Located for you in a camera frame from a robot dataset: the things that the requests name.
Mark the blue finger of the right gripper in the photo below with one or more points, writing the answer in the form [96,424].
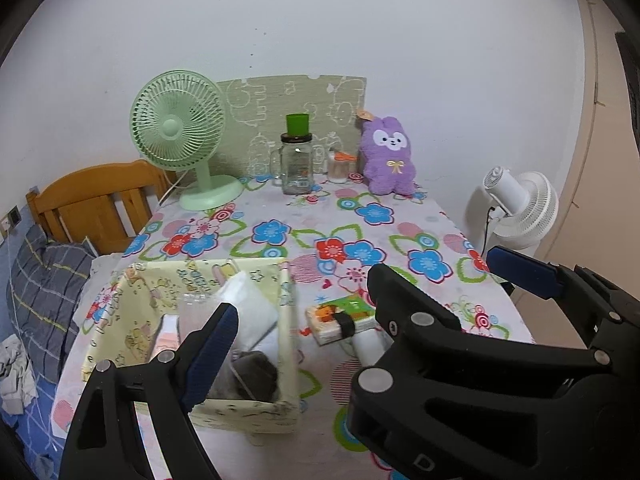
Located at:
[414,322]

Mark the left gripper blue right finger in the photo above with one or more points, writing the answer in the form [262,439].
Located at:
[534,276]

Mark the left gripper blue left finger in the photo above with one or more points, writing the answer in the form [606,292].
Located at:
[203,353]

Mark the pink tissue pack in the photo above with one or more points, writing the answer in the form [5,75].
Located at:
[167,337]

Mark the white cloth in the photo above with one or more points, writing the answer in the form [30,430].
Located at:
[18,387]
[256,313]

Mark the green tissue pack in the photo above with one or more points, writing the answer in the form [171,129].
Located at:
[339,319]

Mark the white floor fan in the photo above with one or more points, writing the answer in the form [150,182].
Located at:
[527,207]

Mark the beige door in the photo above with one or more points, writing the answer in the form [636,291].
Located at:
[576,83]

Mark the yellow cartoon storage box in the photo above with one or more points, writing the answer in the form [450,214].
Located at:
[270,359]

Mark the floral tablecloth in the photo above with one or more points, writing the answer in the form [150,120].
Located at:
[310,249]

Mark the purple plush bunny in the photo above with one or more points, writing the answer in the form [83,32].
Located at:
[385,153]

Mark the toothpick jar orange lid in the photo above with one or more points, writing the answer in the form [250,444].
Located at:
[340,166]

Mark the glass mason jar mug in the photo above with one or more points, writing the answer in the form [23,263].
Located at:
[291,164]

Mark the wooden bed headboard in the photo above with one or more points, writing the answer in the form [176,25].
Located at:
[82,205]

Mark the grey plaid pillow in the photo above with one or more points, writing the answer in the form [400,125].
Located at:
[45,285]

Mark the white crumpled cloth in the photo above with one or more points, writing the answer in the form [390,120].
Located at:
[18,387]

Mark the green cup on jar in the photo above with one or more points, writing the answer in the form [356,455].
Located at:
[297,125]

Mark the green desk fan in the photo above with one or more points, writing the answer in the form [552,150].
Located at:
[177,121]

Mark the green patterned board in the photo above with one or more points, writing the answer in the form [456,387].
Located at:
[256,110]

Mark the wall power socket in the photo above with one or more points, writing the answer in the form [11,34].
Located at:
[10,220]

